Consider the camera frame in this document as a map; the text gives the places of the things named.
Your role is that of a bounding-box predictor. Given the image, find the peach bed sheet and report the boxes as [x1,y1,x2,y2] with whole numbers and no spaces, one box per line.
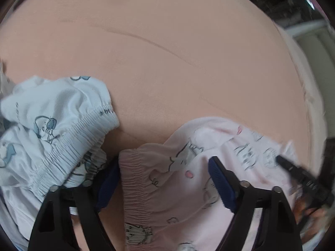
[1,0,309,250]

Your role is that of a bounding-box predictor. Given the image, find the pink cartoon print pajama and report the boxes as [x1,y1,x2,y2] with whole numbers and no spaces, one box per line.
[119,117,296,250]

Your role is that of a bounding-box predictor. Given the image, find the beige mattress pad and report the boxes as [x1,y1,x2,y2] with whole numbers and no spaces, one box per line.
[275,25,328,169]

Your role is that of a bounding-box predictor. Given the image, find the white blue print shorts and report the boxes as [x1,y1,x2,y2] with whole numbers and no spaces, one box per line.
[1,76,119,250]

